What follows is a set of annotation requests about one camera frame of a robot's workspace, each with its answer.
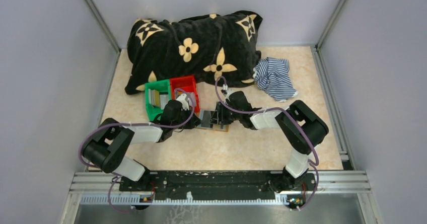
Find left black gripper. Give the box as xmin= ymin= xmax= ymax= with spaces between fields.
xmin=172 ymin=105 xmax=202 ymax=129

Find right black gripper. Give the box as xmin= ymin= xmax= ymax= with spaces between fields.
xmin=209 ymin=101 xmax=242 ymax=125

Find green plastic bin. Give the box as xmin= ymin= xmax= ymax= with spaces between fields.
xmin=145 ymin=80 xmax=172 ymax=120

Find yellow leather card holder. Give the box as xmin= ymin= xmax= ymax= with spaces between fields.
xmin=195 ymin=111 xmax=229 ymax=132

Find red plastic bin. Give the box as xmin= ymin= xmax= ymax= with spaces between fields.
xmin=169 ymin=75 xmax=200 ymax=113

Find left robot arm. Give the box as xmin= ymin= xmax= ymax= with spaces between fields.
xmin=79 ymin=100 xmax=201 ymax=191

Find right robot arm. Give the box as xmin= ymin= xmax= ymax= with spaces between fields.
xmin=220 ymin=89 xmax=329 ymax=190

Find cards in green bin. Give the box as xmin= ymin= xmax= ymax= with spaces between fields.
xmin=148 ymin=89 xmax=169 ymax=109

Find blue striped cloth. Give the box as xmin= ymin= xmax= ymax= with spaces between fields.
xmin=253 ymin=57 xmax=299 ymax=102

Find black floral blanket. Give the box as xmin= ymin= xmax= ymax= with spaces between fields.
xmin=125 ymin=11 xmax=263 ymax=95

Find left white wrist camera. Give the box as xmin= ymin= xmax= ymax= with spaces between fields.
xmin=176 ymin=93 xmax=194 ymax=111

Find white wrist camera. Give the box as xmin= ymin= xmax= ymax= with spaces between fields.
xmin=221 ymin=85 xmax=235 ymax=99
xmin=176 ymin=93 xmax=194 ymax=111

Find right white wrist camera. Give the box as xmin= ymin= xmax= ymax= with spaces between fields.
xmin=221 ymin=85 xmax=235 ymax=99

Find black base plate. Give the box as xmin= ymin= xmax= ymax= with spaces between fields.
xmin=119 ymin=171 xmax=315 ymax=201

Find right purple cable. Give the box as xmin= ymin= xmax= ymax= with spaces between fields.
xmin=215 ymin=76 xmax=320 ymax=212

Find purple cable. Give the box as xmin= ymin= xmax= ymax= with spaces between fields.
xmin=77 ymin=88 xmax=197 ymax=214
xmin=215 ymin=76 xmax=320 ymax=212

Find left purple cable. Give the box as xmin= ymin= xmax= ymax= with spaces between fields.
xmin=77 ymin=88 xmax=197 ymax=214

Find aluminium front rail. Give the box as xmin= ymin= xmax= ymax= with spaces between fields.
xmin=69 ymin=171 xmax=371 ymax=206

